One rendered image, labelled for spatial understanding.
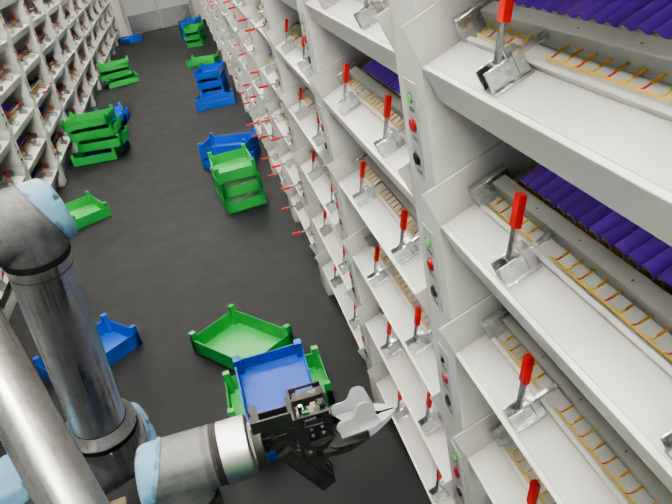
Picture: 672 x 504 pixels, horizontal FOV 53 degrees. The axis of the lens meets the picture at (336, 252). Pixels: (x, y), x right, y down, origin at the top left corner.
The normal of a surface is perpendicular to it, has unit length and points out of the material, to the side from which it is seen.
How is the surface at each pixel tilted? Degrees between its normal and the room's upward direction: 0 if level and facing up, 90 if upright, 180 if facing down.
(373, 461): 0
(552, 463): 21
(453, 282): 90
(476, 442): 90
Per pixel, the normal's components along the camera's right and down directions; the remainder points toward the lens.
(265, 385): -0.07, -0.61
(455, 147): 0.22, 0.43
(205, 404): -0.18, -0.87
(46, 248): 0.72, 0.39
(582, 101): -0.51, -0.72
